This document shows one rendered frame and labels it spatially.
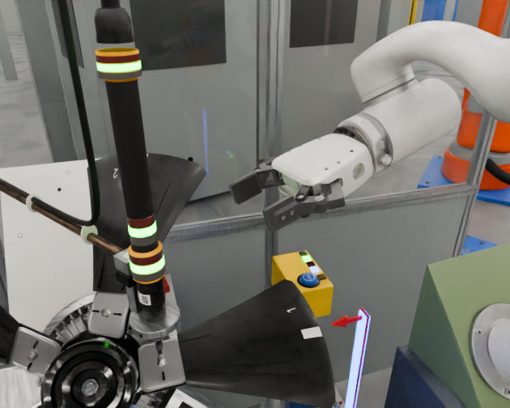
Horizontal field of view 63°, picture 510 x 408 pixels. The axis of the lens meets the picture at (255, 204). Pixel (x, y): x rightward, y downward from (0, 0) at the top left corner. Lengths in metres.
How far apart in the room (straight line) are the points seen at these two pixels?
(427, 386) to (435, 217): 0.91
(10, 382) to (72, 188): 0.38
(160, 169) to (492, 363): 0.75
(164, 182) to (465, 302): 0.67
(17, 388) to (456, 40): 0.79
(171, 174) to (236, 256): 0.83
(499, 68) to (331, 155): 0.19
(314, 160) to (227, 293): 1.09
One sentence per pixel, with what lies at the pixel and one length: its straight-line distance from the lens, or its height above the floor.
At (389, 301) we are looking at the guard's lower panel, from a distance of 1.95.
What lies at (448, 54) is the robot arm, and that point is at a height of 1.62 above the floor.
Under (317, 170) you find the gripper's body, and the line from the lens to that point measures 0.50.
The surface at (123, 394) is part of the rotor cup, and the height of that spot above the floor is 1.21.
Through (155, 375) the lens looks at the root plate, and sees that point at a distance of 0.68.
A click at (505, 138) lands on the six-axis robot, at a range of 4.31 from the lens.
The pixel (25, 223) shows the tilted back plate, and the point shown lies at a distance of 0.96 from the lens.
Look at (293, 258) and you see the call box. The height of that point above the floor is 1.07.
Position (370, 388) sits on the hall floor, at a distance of 2.23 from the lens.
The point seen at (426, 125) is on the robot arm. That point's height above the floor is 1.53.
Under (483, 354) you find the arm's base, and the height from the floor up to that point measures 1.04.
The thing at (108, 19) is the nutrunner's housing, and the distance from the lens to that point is 0.46.
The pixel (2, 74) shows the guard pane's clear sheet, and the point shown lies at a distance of 1.24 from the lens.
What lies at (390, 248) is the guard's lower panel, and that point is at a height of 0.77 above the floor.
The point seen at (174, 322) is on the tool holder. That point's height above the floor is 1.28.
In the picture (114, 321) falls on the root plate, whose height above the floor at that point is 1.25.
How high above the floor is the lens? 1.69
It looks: 27 degrees down
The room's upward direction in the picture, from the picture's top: straight up
